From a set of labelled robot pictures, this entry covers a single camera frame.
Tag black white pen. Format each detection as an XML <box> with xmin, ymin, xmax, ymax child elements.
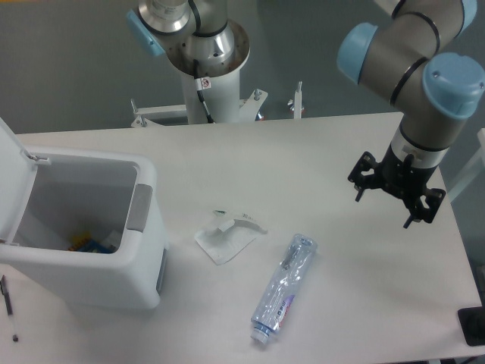
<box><xmin>1</xmin><ymin>275</ymin><xmax>19</xmax><ymax>343</ymax></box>

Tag white push-top trash can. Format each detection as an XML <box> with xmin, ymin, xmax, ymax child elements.
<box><xmin>1</xmin><ymin>124</ymin><xmax>168</xmax><ymax>309</ymax></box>

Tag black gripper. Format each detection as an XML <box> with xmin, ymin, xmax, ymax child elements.
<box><xmin>348</xmin><ymin>146</ymin><xmax>446</xmax><ymax>228</ymax></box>

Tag black cable on pedestal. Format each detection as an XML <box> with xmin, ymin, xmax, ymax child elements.
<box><xmin>191</xmin><ymin>58</ymin><xmax>217</xmax><ymax>125</ymax></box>

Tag crushed clear plastic bottle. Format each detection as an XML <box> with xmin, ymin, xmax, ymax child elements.
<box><xmin>251</xmin><ymin>234</ymin><xmax>318</xmax><ymax>345</ymax></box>

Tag black device at table edge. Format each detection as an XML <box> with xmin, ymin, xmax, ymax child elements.
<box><xmin>458</xmin><ymin>306</ymin><xmax>484</xmax><ymax>347</ymax></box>

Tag torn white plastic pouch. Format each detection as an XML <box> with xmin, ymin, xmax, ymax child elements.
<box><xmin>194</xmin><ymin>209</ymin><xmax>268</xmax><ymax>265</ymax></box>

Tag colourful trash inside can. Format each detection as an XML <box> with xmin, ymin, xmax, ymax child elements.
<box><xmin>67</xmin><ymin>231</ymin><xmax>120</xmax><ymax>254</ymax></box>

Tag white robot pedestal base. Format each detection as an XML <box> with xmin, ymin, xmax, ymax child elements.
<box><xmin>127</xmin><ymin>11</ymin><xmax>268</xmax><ymax>127</ymax></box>

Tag white frame at right edge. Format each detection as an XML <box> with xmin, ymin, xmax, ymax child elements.
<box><xmin>448</xmin><ymin>128</ymin><xmax>484</xmax><ymax>203</ymax></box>

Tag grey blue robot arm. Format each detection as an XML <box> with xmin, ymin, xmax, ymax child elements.
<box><xmin>127</xmin><ymin>1</ymin><xmax>484</xmax><ymax>223</ymax></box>

